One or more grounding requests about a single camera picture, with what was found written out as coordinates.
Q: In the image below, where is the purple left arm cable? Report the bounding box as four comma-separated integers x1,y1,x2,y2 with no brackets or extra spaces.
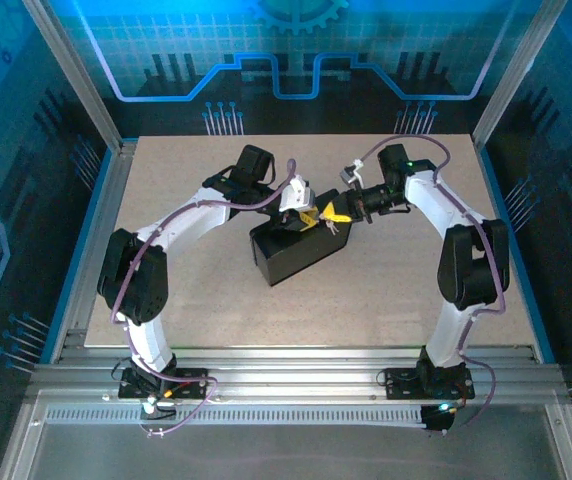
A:
109,158,298,439

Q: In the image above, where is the grey slotted cable duct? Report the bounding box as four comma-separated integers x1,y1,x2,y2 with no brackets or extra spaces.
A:
45,407,425,426

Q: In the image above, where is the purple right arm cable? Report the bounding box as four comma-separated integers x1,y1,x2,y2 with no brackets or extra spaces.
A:
357,133,509,429

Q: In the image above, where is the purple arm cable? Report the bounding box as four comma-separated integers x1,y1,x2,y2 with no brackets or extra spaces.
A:
109,158,298,439
357,133,509,429

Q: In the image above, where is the aluminium side rail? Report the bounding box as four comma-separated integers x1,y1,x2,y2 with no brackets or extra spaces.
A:
48,142,138,364

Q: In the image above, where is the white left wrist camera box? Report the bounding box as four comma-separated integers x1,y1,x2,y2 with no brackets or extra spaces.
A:
277,173,317,214

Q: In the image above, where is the aluminium cross rail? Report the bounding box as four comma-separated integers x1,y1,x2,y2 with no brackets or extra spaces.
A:
28,346,570,407

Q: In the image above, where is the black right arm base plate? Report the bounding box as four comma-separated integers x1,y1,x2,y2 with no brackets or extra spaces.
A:
382,367,476,401

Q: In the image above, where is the black box starry night print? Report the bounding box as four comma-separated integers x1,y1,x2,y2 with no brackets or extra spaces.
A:
248,188,353,288

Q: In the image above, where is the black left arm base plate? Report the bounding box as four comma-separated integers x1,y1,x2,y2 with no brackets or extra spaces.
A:
117,367,210,401

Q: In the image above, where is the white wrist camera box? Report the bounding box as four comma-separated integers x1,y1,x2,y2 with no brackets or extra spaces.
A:
339,158,366,186
277,173,317,214

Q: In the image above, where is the aluminium frame post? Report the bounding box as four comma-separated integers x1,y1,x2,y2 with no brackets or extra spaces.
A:
19,0,138,157
470,0,570,151

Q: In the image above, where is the black connector box green light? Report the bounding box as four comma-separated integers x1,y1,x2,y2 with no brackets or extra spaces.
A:
420,403,456,436

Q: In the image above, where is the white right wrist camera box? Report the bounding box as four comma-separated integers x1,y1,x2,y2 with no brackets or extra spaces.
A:
339,158,366,186

